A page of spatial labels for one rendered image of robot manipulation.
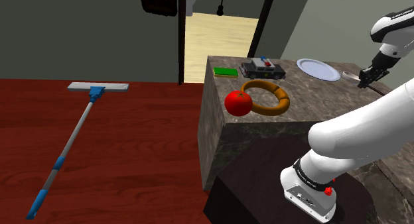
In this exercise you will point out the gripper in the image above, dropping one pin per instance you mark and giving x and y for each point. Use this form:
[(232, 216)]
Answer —
[(372, 74)]

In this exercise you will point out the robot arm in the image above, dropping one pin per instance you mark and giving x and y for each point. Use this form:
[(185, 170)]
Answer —
[(359, 133)]

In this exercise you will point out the clear glass bowl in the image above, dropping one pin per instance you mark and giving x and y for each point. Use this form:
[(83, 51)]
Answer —
[(350, 77)]

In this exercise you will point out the pale blue plate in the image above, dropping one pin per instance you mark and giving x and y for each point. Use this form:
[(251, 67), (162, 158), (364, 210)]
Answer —
[(318, 70)]

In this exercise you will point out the marble counter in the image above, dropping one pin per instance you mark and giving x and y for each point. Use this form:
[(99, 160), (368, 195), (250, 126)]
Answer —
[(320, 97)]

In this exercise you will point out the black and white police car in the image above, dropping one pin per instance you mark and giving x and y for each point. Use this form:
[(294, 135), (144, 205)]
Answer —
[(262, 69)]

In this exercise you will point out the red tomato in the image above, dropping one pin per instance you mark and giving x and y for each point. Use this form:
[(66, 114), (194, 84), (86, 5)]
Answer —
[(238, 103)]

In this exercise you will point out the green and yellow sponge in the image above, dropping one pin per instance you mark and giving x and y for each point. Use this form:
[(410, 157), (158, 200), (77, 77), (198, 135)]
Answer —
[(225, 71)]

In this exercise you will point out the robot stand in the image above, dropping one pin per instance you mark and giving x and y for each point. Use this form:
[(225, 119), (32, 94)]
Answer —
[(258, 191)]

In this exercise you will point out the black guitar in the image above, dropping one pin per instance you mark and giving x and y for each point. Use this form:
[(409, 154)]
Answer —
[(221, 5)]

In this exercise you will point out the white toilet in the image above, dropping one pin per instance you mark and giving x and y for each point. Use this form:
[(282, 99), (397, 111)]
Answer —
[(191, 2)]

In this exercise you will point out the blue and grey floor mop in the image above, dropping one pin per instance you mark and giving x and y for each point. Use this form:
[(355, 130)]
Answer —
[(69, 142)]

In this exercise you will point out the dark wall hanging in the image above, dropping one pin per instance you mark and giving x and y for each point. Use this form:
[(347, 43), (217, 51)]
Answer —
[(159, 2)]

